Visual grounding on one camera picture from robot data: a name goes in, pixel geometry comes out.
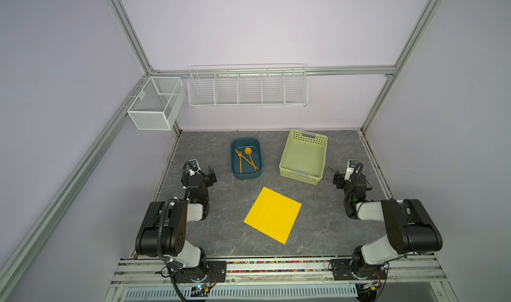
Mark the white vent grille strip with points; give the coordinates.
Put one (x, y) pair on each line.
(227, 293)

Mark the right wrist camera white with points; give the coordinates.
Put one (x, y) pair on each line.
(352, 164)

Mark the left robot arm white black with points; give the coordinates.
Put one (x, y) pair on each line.
(162, 233)

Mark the yellow paper napkin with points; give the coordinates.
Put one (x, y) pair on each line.
(273, 215)

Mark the white mesh box basket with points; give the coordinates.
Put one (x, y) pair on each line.
(158, 103)

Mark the light green perforated basket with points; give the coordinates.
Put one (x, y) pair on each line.
(304, 157)

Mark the dark teal plastic tub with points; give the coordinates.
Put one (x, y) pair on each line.
(248, 170)

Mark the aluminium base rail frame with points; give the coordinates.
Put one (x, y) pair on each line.
(415, 278)

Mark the orange plastic fork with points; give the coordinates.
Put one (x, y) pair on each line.
(240, 160)

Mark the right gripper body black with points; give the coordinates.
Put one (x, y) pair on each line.
(340, 178)

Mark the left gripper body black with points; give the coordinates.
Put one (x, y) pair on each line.
(209, 175)

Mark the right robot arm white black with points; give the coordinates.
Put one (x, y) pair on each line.
(408, 227)

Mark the white wire shelf rack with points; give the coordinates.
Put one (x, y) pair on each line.
(256, 85)

